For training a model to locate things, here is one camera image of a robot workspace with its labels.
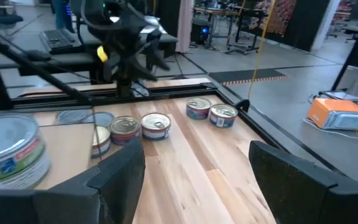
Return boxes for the black office chair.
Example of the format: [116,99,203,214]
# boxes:
[0,0,24,26]

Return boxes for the black keyboard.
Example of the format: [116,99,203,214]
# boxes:
[39,28,83,52]

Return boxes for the silver mounting bracket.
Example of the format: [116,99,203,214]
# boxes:
[132,79,150,98]

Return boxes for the black computer tower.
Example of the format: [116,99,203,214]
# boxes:
[190,18,213,45]

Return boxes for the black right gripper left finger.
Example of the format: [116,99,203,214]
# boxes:
[0,136,146,224]

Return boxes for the orange box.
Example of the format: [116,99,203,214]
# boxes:
[306,98,358,131]

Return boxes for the pink fabric curtain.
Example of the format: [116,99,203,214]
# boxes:
[175,0,196,54]

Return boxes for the black computer mouse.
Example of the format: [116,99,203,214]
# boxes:
[23,49,53,62]

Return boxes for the black partition panel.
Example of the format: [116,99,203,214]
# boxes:
[286,0,332,53]

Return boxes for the red patterned tapestry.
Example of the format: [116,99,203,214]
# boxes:
[253,0,295,35]

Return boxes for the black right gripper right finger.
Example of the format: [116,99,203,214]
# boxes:
[249,139,358,224]

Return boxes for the yellow cable tag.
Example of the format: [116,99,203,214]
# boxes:
[96,45,109,63]

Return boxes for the black orange-striped floor mat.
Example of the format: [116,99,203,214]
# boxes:
[208,68,288,86]

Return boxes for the white cable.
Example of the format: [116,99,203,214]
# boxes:
[302,118,358,150]

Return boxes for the black frame clamp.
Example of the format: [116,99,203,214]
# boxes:
[233,98,250,113]

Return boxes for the gold-lid salmon can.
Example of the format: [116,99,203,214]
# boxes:
[140,112,172,141]
[91,126,112,158]
[209,103,239,129]
[185,96,212,121]
[109,116,141,146]

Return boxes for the black rolling desk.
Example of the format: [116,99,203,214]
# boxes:
[193,4,270,56]

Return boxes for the yellow cable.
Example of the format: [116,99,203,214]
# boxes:
[247,0,278,100]

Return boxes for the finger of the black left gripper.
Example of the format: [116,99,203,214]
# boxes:
[144,29,171,71]
[104,55,158,83]

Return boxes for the black low desk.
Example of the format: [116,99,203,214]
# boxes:
[0,29,99,77]

